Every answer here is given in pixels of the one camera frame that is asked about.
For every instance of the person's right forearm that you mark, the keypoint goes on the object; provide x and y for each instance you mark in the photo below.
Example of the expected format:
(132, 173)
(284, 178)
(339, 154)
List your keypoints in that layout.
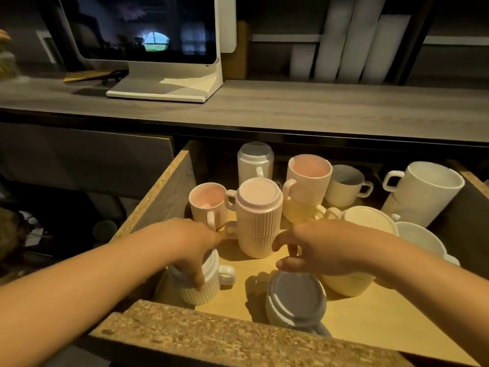
(431, 278)

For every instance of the yellow ribbed mug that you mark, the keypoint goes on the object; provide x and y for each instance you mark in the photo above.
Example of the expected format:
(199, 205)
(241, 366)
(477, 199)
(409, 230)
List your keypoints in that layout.
(296, 212)

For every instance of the wide white cup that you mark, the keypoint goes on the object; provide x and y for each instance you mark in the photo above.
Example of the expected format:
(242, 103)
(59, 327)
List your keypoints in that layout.
(424, 236)

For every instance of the person's left thumb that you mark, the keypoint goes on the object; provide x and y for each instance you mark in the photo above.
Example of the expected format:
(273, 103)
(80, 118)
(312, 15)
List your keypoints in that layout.
(198, 277)

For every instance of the white panel behind terminal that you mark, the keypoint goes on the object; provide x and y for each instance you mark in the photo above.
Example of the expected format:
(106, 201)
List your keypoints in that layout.
(228, 22)

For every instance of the person's right thumb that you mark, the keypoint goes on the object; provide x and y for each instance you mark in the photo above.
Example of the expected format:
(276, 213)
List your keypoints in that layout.
(290, 264)

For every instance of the medium white paper roll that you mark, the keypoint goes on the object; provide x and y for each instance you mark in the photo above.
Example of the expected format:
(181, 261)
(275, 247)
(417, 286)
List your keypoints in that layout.
(386, 49)

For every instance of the tall pink mug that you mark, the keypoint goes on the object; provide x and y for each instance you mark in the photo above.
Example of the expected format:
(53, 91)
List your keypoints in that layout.
(307, 179)

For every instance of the beige decorative object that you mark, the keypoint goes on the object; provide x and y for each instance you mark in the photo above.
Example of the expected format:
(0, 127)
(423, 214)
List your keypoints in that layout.
(7, 57)

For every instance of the pink ribbed mug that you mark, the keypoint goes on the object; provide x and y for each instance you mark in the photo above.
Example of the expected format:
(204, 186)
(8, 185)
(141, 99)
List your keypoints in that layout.
(259, 210)
(208, 202)
(256, 246)

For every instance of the wooden drawer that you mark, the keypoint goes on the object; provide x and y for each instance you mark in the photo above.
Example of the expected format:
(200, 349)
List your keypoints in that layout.
(363, 321)

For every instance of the person's left hand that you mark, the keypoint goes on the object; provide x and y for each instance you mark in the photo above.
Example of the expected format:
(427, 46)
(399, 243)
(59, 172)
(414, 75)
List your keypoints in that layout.
(183, 240)

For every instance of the wide yellow cup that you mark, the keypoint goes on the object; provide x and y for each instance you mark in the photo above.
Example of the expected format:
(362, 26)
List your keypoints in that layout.
(366, 219)

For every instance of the white touchscreen terminal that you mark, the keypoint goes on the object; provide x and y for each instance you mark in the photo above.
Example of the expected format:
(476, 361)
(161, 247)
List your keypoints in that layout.
(152, 41)

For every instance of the tall white ribbed mug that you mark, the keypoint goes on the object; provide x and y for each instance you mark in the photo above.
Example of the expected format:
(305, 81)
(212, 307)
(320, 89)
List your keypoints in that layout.
(255, 160)

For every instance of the tall white paper roll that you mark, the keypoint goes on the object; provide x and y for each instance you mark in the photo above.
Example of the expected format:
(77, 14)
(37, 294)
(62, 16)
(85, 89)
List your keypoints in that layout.
(334, 38)
(361, 38)

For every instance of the person's right hand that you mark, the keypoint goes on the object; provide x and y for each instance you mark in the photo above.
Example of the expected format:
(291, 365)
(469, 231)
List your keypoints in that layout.
(332, 248)

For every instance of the large smooth white mug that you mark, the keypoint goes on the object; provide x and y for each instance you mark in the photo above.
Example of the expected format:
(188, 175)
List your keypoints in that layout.
(408, 212)
(428, 185)

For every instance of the person's left forearm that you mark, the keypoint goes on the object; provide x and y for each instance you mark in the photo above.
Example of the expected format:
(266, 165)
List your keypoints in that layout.
(76, 286)

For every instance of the white mug with grey inside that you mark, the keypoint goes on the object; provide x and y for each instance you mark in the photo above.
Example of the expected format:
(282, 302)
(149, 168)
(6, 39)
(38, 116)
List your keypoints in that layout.
(345, 187)

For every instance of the dark cabinet door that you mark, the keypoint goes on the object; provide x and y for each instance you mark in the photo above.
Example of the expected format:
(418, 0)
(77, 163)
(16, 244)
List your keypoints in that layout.
(84, 160)

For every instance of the grey ribbed mug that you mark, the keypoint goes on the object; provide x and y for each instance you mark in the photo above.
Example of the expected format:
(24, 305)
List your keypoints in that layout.
(294, 298)

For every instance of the brown wooden block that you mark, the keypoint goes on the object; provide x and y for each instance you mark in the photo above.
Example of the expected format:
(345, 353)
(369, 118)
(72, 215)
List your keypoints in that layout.
(237, 53)

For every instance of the dark round container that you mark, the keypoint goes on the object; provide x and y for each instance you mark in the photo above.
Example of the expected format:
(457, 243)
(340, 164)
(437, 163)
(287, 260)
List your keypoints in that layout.
(104, 230)

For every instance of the yellow paper pad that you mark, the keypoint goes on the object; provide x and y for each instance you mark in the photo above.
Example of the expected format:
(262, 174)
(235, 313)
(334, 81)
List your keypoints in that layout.
(86, 76)

